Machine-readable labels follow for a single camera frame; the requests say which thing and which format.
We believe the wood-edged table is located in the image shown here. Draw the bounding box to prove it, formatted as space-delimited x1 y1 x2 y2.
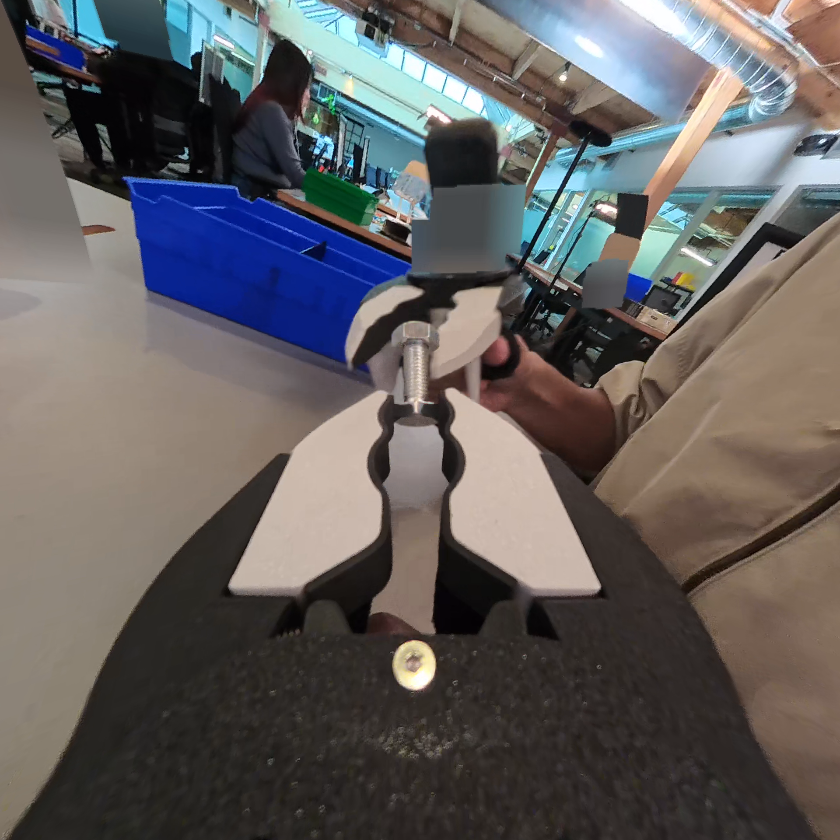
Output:
525 262 677 342
276 189 413 260

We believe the ceiling projector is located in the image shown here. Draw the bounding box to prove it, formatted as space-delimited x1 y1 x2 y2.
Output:
354 7 395 43

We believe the silver air duct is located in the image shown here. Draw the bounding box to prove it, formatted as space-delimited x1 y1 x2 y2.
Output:
623 0 802 112
554 101 802 165

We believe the blue divided storage bin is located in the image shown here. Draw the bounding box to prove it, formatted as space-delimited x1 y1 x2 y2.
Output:
125 176 413 375

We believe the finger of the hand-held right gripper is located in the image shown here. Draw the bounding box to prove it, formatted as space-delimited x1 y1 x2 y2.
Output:
346 283 431 395
430 289 509 401

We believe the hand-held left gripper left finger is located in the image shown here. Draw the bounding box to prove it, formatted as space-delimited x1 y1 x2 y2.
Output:
226 389 396 634

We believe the black round-top stand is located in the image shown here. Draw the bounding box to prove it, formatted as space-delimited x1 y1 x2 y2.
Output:
512 120 613 332

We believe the person's right forearm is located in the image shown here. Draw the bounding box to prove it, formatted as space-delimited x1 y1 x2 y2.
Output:
525 381 618 480

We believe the green storage bin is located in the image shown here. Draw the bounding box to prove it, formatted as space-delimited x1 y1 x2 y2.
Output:
302 168 380 225

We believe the wooden pillar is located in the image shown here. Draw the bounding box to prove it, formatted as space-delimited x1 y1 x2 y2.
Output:
640 66 746 231

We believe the cardboard sign with black tag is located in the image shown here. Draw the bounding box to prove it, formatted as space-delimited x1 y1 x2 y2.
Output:
602 193 651 263

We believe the black ceiling panel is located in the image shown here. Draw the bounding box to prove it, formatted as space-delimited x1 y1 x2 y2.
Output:
479 0 716 122

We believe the person's right hand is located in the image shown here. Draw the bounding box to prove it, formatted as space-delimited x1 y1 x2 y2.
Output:
479 341 578 421

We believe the steel hex bolt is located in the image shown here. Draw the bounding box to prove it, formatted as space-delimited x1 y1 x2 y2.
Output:
392 341 439 427

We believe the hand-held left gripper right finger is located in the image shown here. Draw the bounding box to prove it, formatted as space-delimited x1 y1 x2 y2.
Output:
434 387 602 634

